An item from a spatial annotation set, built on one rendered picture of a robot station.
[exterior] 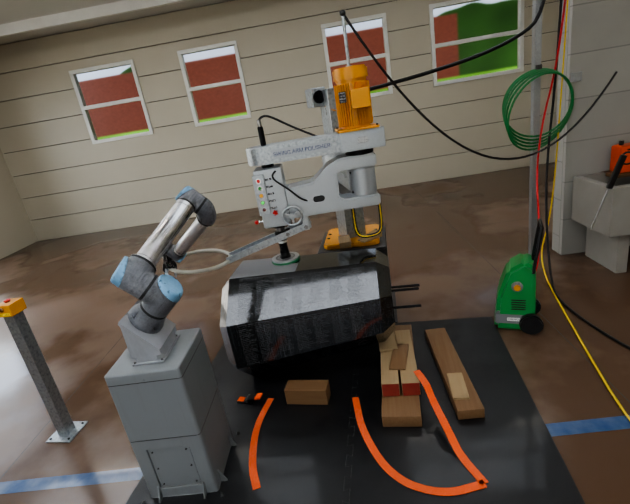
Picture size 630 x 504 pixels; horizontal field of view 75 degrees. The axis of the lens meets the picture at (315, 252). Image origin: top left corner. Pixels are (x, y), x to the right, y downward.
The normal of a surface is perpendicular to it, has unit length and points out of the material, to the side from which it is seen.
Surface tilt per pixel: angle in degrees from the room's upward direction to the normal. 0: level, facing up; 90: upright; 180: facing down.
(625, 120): 90
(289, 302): 45
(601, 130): 90
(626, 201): 90
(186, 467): 90
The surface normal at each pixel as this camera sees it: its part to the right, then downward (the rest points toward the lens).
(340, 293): -0.17, -0.41
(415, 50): -0.02, 0.34
